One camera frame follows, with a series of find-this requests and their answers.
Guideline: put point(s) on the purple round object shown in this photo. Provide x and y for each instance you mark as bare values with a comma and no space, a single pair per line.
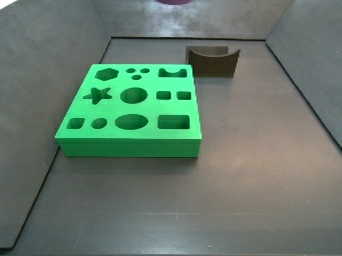
174,2

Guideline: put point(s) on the green shape sorter block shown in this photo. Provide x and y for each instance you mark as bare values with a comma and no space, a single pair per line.
133,110

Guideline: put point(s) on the dark curved cradle block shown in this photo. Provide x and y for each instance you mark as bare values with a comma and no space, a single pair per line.
211,61

